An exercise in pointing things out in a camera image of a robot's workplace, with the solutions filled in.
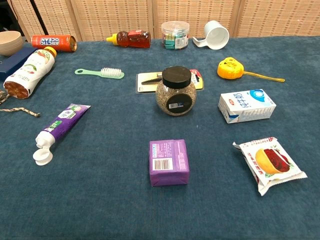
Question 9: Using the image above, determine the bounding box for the purple white toothpaste tube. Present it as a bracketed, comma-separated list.
[32, 103, 92, 167]

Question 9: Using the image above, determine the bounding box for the carded black tool pack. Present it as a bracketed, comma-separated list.
[135, 69, 205, 95]

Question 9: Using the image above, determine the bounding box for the round glass jar black lid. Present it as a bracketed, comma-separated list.
[155, 65, 198, 117]

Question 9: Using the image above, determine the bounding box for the purple soap box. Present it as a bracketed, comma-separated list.
[148, 139, 191, 187]

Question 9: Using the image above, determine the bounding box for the mint green brush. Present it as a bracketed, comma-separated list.
[74, 67, 125, 80]

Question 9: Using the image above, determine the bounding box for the bear-shaped honey bottle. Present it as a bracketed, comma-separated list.
[105, 30, 152, 49]

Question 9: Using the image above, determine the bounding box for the white blue milk carton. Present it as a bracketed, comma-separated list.
[217, 88, 277, 125]

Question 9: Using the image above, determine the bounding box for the yellow tape measure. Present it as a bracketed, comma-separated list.
[216, 56, 286, 83]

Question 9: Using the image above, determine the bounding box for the clear jar of binder clips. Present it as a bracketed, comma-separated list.
[160, 20, 191, 50]

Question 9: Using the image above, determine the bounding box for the blue table cloth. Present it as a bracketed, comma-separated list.
[0, 36, 320, 240]

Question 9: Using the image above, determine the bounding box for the white mug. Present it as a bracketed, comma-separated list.
[192, 20, 230, 51]

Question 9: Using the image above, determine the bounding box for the bamboo folding screen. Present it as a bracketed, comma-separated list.
[7, 0, 320, 43]

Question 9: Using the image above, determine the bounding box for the white pastry snack packet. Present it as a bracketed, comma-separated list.
[232, 136, 308, 197]

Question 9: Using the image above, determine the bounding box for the orange Arctic Ocean can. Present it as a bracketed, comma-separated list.
[31, 34, 78, 53]

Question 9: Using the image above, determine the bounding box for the white drink bottle yellow cap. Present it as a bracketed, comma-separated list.
[3, 46, 58, 100]

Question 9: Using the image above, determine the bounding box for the navy blue long box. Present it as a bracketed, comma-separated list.
[0, 46, 38, 82]

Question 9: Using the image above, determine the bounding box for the beige bowl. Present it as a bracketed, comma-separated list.
[0, 31, 24, 57]

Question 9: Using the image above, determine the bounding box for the braided rope bundle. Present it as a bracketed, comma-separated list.
[0, 89, 41, 119]

